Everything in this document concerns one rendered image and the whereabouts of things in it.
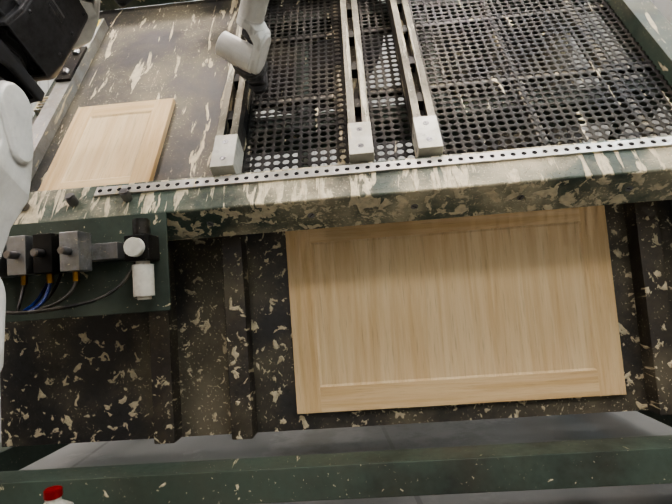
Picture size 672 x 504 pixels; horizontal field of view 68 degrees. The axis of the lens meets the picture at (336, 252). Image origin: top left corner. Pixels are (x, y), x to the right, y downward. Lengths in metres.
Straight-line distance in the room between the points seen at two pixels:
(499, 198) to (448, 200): 0.12
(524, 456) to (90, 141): 1.45
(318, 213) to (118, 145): 0.67
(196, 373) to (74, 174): 0.66
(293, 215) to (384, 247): 0.32
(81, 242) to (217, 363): 0.52
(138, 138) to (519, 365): 1.27
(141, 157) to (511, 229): 1.06
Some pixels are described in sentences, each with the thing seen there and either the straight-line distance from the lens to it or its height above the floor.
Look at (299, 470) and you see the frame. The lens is 1.28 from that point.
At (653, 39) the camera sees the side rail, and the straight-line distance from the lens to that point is 1.84.
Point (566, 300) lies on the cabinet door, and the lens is 1.52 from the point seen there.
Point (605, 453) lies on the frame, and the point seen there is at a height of 0.17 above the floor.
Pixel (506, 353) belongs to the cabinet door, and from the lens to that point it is 1.48.
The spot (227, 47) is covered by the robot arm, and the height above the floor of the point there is 1.23.
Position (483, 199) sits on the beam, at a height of 0.78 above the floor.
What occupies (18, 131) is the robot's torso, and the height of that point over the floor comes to 0.91.
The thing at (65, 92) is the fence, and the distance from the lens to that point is 1.90.
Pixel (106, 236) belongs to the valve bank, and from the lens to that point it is 1.34.
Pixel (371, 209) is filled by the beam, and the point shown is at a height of 0.78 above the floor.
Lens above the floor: 0.59
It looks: 4 degrees up
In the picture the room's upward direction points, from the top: 4 degrees counter-clockwise
